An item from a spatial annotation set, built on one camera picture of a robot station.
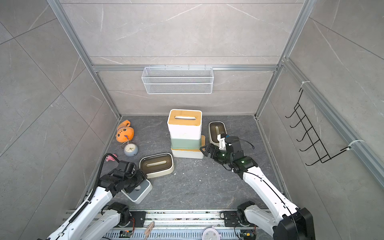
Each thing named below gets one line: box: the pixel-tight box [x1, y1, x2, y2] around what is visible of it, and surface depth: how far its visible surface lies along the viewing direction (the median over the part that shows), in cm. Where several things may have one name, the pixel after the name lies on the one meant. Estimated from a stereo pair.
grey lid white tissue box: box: [121, 179, 153, 204], surface depth 78 cm
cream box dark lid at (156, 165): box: [139, 152, 175, 179], surface depth 90 cm
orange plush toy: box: [115, 120, 135, 143], surface depth 100 cm
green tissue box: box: [171, 138, 202, 150], surface depth 91 cm
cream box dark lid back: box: [208, 121, 228, 147], surface depth 106 cm
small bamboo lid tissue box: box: [168, 127, 202, 140], surface depth 81 cm
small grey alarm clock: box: [124, 143, 139, 157], surface depth 97 cm
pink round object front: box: [202, 227, 221, 240], surface depth 69 cm
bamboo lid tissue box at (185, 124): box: [167, 109, 203, 140], surface depth 80 cm
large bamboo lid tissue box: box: [171, 135, 206, 159], surface depth 92 cm
